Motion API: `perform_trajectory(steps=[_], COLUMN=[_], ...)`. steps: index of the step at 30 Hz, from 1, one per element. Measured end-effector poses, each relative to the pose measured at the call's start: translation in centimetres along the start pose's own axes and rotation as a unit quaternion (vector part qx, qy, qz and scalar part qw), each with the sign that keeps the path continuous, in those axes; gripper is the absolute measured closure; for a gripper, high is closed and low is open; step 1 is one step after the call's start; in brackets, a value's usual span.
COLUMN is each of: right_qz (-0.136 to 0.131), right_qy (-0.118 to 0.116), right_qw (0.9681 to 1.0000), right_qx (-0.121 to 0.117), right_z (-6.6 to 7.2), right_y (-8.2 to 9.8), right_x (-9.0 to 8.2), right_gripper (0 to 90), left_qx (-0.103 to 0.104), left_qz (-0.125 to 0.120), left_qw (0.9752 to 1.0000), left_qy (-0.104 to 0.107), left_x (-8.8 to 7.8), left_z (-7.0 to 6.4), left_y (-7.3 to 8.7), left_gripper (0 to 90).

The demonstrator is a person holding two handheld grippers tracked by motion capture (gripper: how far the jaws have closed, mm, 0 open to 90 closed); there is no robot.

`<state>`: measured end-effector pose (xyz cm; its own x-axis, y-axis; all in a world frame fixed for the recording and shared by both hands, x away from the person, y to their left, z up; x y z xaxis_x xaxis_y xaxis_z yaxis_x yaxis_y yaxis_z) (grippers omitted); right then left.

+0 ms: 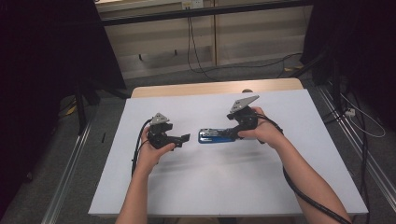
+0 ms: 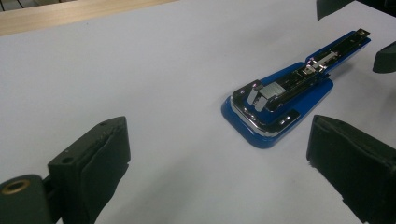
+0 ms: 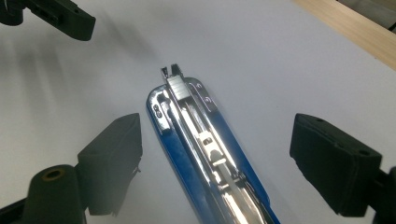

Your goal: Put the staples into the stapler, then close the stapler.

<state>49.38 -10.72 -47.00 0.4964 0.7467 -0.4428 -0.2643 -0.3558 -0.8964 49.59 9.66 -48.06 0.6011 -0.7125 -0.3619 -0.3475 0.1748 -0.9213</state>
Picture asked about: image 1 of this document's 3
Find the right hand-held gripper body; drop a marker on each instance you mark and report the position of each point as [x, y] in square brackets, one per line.
[246, 119]

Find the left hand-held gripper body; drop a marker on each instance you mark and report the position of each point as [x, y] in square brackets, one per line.
[158, 137]

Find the blue stapler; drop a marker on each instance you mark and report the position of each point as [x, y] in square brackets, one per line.
[211, 139]

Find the person's left hand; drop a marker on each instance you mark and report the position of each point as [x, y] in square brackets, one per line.
[149, 158]

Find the person's right hand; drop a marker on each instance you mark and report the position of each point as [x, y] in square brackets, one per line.
[267, 132]

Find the white table mat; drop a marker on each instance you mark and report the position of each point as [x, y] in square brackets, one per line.
[218, 180]

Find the wooden table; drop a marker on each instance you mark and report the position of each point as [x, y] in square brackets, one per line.
[202, 88]

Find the black metal stand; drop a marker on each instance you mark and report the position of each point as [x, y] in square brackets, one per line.
[327, 71]
[84, 99]

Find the white power plug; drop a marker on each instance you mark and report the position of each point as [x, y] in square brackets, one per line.
[350, 112]

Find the black metal crossbar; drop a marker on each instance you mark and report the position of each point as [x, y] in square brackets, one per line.
[186, 14]

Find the black curtain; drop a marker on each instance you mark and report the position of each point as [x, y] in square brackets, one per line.
[37, 77]
[358, 46]

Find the aluminium floor rail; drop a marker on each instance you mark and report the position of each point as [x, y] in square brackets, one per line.
[361, 155]
[67, 174]

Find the white wall socket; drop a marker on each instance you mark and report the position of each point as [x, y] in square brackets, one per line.
[193, 3]

